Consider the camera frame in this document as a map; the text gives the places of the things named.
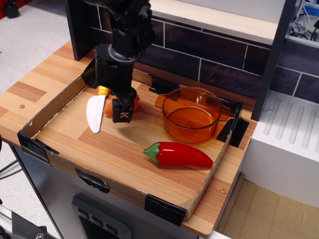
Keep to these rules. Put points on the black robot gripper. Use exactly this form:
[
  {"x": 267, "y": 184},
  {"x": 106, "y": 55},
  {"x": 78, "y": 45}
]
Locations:
[{"x": 115, "y": 72}]

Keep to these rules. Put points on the orange toy carrot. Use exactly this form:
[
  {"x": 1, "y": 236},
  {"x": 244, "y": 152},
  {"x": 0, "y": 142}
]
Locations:
[{"x": 109, "y": 110}]

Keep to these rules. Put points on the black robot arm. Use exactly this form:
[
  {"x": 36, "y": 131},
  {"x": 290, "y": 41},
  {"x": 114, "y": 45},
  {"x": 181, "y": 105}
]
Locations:
[{"x": 132, "y": 34}]

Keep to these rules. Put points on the orange transparent plastic pot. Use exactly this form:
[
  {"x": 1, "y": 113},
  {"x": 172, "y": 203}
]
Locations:
[{"x": 191, "y": 114}]

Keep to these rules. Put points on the red toy chili pepper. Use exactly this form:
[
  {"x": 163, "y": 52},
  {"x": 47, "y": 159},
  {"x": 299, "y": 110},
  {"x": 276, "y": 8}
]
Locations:
[{"x": 173, "y": 153}]

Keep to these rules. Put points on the grey oven control panel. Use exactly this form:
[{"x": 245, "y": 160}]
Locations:
[{"x": 96, "y": 224}]

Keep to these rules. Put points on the white toy sink drainer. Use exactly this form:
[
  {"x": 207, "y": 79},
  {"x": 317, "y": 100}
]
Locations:
[{"x": 283, "y": 154}]

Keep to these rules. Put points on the toy knife yellow handle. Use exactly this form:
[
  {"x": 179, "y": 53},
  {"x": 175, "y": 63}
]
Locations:
[{"x": 95, "y": 107}]

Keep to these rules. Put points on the dark grey left post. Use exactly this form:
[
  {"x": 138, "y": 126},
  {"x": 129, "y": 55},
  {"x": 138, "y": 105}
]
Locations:
[{"x": 81, "y": 18}]

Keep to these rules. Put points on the dark grey cabinet post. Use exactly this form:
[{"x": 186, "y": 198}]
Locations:
[{"x": 286, "y": 18}]

